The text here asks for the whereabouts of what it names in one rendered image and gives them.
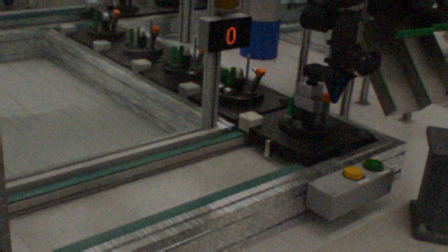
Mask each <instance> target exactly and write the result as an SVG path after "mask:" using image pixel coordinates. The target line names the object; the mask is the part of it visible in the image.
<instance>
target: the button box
mask: <svg viewBox="0 0 448 252"><path fill-rule="evenodd" d="M364 161H365V160H364ZM364 161H362V162H360V163H357V164H355V165H351V166H350V167H358V168H359V169H361V170H362V171H363V173H364V174H363V177H362V178H360V179H351V178H347V176H345V175H344V171H345V169H341V170H339V171H336V172H334V173H332V174H329V175H327V176H323V177H322V178H318V179H316V180H313V181H312V182H309V183H308V187H307V197H306V202H305V207H307V208H308V209H310V210H312V211H314V212H315V213H317V214H318V215H320V216H322V217H323V218H325V219H326V220H329V221H331V220H334V219H335V218H338V217H340V216H342V215H344V214H345V213H349V212H350V211H353V210H354V209H357V208H359V207H362V206H363V205H364V204H367V203H369V202H372V201H373V200H376V199H378V198H381V197H382V196H385V195H386V194H388V193H390V192H391V187H392V183H393V176H394V174H395V170H394V169H392V168H390V167H387V166H386V165H383V168H382V170H380V171H373V170H370V169H367V168H366V167H364Z"/></svg>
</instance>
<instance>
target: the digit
mask: <svg viewBox="0 0 448 252"><path fill-rule="evenodd" d="M239 24H240V20H239V21H228V22H224V27H223V37H222V49H225V48H233V47H237V46H238V41H239Z"/></svg>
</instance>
